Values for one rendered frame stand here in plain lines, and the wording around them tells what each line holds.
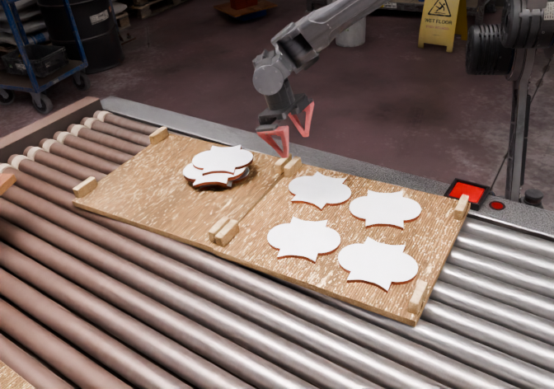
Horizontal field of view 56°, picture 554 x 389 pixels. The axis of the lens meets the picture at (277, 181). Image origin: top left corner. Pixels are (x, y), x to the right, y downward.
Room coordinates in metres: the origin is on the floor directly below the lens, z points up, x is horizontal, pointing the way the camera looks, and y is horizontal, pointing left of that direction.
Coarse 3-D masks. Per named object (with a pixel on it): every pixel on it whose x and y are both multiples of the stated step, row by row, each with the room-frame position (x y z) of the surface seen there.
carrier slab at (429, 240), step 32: (288, 192) 0.95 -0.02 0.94; (352, 192) 0.93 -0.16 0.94; (384, 192) 0.91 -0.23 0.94; (416, 192) 0.90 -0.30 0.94; (256, 224) 0.85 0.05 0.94; (352, 224) 0.82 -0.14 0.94; (416, 224) 0.80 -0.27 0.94; (448, 224) 0.78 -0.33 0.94; (224, 256) 0.77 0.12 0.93; (256, 256) 0.75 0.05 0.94; (320, 256) 0.73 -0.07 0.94; (416, 256) 0.70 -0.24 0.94; (320, 288) 0.65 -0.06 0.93; (352, 288) 0.64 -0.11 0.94; (416, 320) 0.56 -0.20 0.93
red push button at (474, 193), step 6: (456, 186) 0.92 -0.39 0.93; (462, 186) 0.91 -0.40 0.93; (468, 186) 0.91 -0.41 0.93; (474, 186) 0.91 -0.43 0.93; (456, 192) 0.90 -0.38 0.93; (462, 192) 0.89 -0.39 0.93; (468, 192) 0.89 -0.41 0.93; (474, 192) 0.89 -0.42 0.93; (480, 192) 0.89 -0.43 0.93; (468, 198) 0.87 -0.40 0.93; (474, 198) 0.87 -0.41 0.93; (480, 198) 0.87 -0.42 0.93
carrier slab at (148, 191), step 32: (128, 160) 1.18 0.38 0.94; (160, 160) 1.16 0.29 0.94; (256, 160) 1.11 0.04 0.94; (96, 192) 1.04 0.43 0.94; (128, 192) 1.02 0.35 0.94; (160, 192) 1.01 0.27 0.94; (192, 192) 1.00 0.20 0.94; (224, 192) 0.98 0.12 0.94; (256, 192) 0.97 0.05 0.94; (160, 224) 0.89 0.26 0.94; (192, 224) 0.87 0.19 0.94
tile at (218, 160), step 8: (200, 152) 1.10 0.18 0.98; (208, 152) 1.10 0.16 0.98; (216, 152) 1.09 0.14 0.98; (224, 152) 1.09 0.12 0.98; (232, 152) 1.08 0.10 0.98; (240, 152) 1.08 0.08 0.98; (248, 152) 1.08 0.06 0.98; (192, 160) 1.07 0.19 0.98; (200, 160) 1.06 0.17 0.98; (208, 160) 1.06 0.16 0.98; (216, 160) 1.06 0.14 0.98; (224, 160) 1.05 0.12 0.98; (232, 160) 1.05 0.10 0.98; (240, 160) 1.05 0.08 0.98; (248, 160) 1.04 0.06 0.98; (200, 168) 1.03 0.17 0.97; (208, 168) 1.02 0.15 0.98; (216, 168) 1.02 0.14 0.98; (224, 168) 1.02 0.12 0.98; (232, 168) 1.01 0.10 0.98; (240, 168) 1.02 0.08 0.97
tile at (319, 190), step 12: (300, 180) 0.98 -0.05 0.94; (312, 180) 0.98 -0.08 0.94; (324, 180) 0.97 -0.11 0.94; (336, 180) 0.97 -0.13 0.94; (300, 192) 0.94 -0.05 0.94; (312, 192) 0.93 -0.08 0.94; (324, 192) 0.93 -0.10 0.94; (336, 192) 0.92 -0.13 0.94; (348, 192) 0.92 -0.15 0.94; (312, 204) 0.89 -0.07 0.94; (324, 204) 0.88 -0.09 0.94; (336, 204) 0.88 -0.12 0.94
